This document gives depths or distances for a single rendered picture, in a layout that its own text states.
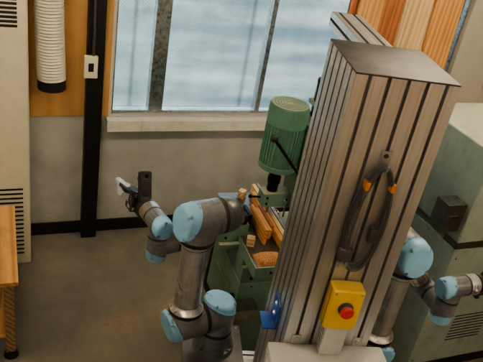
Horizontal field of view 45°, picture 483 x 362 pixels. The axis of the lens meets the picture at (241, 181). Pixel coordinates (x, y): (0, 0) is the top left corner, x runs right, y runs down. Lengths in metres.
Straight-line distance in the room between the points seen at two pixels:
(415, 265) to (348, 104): 0.71
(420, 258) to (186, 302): 0.75
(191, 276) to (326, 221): 0.58
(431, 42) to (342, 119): 3.01
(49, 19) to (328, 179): 2.19
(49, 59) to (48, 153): 0.70
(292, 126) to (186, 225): 0.89
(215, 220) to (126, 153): 2.16
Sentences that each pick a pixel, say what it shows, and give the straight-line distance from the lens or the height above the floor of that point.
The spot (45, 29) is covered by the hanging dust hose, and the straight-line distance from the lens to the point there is 3.30.
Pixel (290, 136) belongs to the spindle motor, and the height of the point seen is 1.39.
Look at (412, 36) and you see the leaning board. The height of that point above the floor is 1.50.
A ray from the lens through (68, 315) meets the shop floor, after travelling 3.50.
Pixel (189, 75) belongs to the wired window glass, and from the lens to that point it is 3.82.
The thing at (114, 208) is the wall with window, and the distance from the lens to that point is 4.07.
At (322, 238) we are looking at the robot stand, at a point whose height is 1.59.
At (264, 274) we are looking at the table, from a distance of 2.52.
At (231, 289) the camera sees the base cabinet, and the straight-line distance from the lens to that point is 2.81.
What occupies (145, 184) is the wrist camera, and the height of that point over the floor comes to 1.29.
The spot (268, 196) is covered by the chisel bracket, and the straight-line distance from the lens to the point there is 2.68.
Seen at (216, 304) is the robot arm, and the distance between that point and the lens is 2.05.
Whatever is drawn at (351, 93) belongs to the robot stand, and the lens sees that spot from 1.32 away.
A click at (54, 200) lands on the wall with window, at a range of 3.97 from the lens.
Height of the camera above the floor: 2.40
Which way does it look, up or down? 29 degrees down
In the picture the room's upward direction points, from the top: 11 degrees clockwise
